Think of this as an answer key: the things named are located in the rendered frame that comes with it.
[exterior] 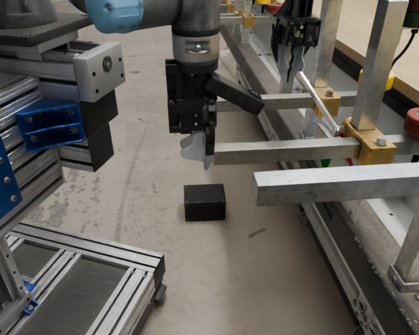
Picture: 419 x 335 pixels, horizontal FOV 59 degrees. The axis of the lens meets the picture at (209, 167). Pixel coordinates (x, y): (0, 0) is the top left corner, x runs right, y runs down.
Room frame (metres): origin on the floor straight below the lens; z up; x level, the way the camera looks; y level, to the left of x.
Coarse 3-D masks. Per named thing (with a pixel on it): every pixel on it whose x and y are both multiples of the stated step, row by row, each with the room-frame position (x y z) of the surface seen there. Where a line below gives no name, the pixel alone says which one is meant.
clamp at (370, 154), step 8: (344, 120) 0.71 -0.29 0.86; (352, 128) 0.66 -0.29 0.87; (376, 128) 0.66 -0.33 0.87; (344, 136) 0.68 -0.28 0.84; (352, 136) 0.65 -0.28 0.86; (360, 136) 0.62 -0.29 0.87; (368, 136) 0.62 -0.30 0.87; (376, 136) 0.62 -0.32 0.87; (384, 136) 0.62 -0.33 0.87; (368, 144) 0.59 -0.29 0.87; (392, 144) 0.59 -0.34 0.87; (360, 152) 0.61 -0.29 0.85; (368, 152) 0.58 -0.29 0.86; (376, 152) 0.58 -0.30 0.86; (384, 152) 0.58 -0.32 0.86; (392, 152) 0.58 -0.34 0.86; (360, 160) 0.60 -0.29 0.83; (368, 160) 0.58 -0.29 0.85; (376, 160) 0.58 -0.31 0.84; (384, 160) 0.58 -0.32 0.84; (392, 160) 0.58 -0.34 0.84
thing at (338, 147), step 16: (224, 144) 0.61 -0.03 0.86; (240, 144) 0.61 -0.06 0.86; (256, 144) 0.61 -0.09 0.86; (272, 144) 0.61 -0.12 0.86; (288, 144) 0.61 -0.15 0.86; (304, 144) 0.61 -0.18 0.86; (320, 144) 0.61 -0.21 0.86; (336, 144) 0.61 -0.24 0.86; (352, 144) 0.61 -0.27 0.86; (400, 144) 0.62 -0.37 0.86; (416, 144) 0.62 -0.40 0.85; (224, 160) 0.59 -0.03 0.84; (240, 160) 0.59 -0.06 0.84; (256, 160) 0.59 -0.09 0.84; (272, 160) 0.59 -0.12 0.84; (288, 160) 0.60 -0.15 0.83
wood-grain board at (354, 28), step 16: (272, 0) 2.10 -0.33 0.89; (320, 0) 2.03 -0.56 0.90; (352, 0) 2.03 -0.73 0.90; (368, 0) 2.03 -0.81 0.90; (352, 16) 1.62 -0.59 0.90; (368, 16) 1.62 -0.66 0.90; (352, 32) 1.34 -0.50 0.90; (368, 32) 1.34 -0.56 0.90; (352, 48) 1.14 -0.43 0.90; (400, 48) 1.14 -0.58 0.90; (416, 48) 1.14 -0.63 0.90; (400, 64) 0.97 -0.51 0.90; (416, 64) 0.97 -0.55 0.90; (400, 80) 0.86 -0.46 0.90; (416, 80) 0.85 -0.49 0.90; (416, 96) 0.78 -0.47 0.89
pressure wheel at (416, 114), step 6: (414, 108) 0.67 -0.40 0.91; (408, 114) 0.65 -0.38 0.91; (414, 114) 0.64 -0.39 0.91; (408, 120) 0.64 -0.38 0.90; (414, 120) 0.63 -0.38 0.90; (408, 126) 0.63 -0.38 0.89; (414, 126) 0.62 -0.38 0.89; (408, 132) 0.63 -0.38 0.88; (414, 132) 0.62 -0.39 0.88; (414, 156) 0.64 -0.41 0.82; (414, 162) 0.64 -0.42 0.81
